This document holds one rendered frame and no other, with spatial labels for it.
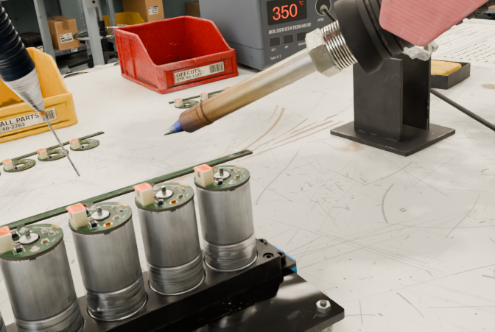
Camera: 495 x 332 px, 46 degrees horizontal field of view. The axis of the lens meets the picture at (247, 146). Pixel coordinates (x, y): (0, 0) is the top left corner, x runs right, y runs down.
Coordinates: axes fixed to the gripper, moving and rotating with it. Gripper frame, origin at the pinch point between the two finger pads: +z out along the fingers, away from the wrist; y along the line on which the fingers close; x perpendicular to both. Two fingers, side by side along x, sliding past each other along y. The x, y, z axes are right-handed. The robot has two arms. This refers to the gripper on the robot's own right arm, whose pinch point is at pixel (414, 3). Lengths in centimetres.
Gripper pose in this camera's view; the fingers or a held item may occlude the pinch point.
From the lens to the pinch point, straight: 18.4
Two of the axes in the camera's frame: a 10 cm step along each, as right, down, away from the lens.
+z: -4.1, 8.0, 4.4
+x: 8.9, 4.6, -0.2
